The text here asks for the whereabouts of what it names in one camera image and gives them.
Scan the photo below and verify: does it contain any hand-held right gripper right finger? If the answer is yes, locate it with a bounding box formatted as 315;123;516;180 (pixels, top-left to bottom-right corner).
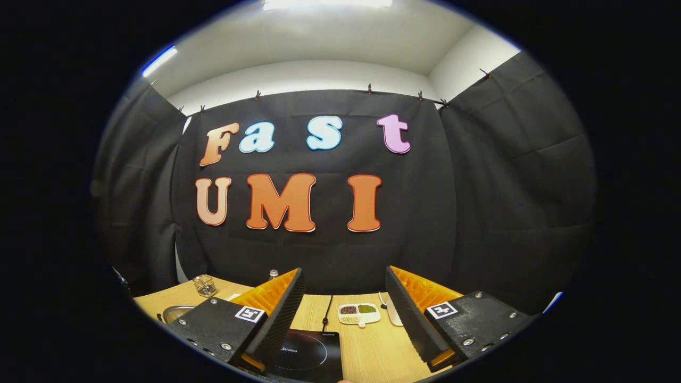
384;265;533;373

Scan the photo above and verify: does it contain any long ceiling light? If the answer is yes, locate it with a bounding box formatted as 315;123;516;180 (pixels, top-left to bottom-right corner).
263;0;393;11

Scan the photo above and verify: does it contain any steel pot with black handles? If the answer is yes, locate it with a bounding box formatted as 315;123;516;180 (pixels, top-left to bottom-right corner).
161;305;196;324

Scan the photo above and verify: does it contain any small ceiling light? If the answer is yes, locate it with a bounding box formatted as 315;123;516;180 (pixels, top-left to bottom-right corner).
142;45;178;77

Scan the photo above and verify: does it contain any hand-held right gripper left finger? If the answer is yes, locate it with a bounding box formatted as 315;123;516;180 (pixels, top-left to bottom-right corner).
165;268;307;374

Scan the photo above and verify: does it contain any white divided dish of beans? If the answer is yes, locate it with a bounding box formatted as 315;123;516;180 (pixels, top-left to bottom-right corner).
338;303;381;328

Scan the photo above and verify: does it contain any wire utensil holder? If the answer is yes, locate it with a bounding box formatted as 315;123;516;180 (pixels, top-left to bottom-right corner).
193;274;218;298

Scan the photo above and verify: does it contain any white toaster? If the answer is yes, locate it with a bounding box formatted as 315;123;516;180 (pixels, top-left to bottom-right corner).
384;295;404;327

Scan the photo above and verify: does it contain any black induction cooktop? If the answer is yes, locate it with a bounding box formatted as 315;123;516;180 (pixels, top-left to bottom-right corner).
266;329;344;383

